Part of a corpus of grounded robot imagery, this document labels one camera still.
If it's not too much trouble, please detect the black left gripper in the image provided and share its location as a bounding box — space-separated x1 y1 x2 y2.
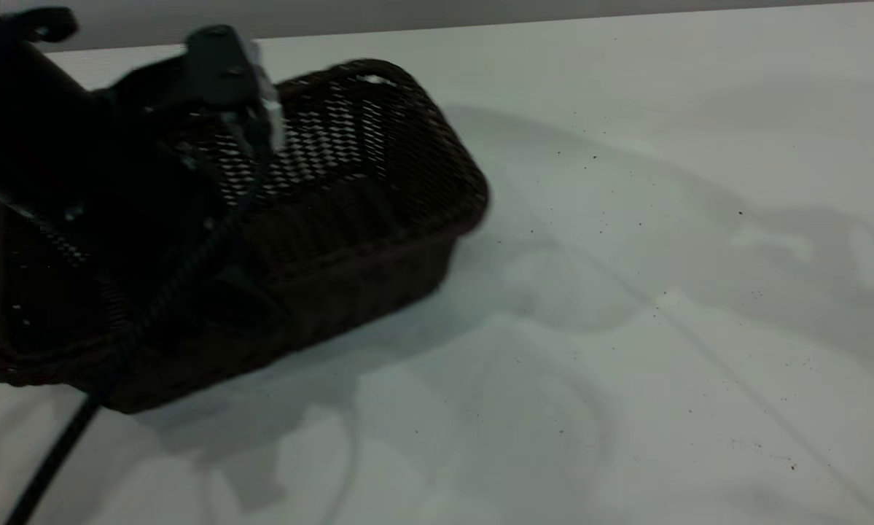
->
63 58 286 333

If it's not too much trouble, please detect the dark brown wicker basket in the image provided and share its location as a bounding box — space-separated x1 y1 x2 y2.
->
0 58 490 415

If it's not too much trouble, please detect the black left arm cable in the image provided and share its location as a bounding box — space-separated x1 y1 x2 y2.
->
3 164 270 525

